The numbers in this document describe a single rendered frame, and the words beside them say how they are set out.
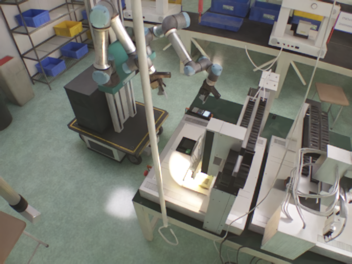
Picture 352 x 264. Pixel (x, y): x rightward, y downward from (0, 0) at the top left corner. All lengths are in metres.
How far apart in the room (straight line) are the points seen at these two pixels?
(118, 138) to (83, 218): 0.85
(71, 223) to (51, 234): 0.21
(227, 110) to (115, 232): 1.47
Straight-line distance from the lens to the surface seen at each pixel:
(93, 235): 2.33
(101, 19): 1.48
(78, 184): 2.64
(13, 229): 2.10
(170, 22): 1.79
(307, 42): 3.40
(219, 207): 1.15
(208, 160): 1.11
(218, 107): 2.10
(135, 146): 2.35
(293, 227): 1.04
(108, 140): 2.46
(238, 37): 3.42
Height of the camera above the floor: 2.10
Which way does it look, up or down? 47 degrees down
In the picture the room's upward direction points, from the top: straight up
